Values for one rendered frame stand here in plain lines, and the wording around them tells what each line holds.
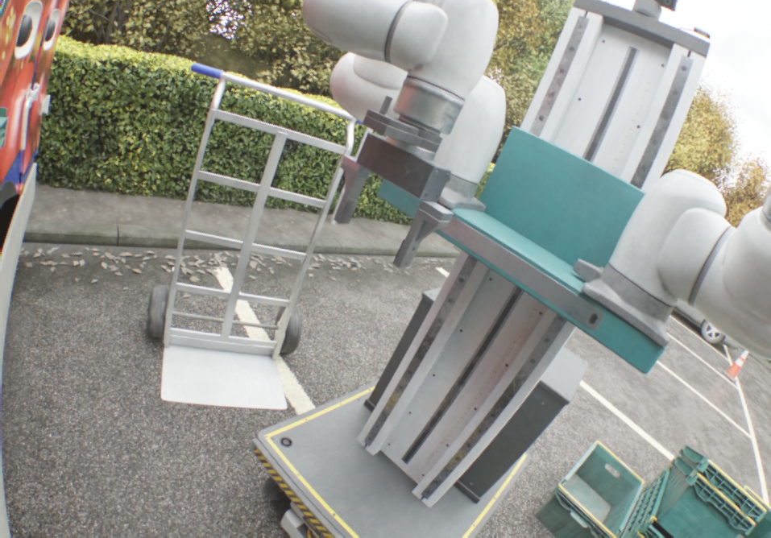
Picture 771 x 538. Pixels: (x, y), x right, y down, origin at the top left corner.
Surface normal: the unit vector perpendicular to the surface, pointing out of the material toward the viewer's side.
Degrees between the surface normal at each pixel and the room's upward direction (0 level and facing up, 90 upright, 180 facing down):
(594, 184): 90
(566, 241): 90
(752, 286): 120
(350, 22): 110
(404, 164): 90
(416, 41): 103
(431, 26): 87
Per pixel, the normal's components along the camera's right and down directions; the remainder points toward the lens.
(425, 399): -0.61, 0.04
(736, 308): -0.91, 0.18
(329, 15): -0.45, 0.50
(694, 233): -0.70, -0.25
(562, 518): -0.76, 0.04
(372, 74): -0.35, 0.32
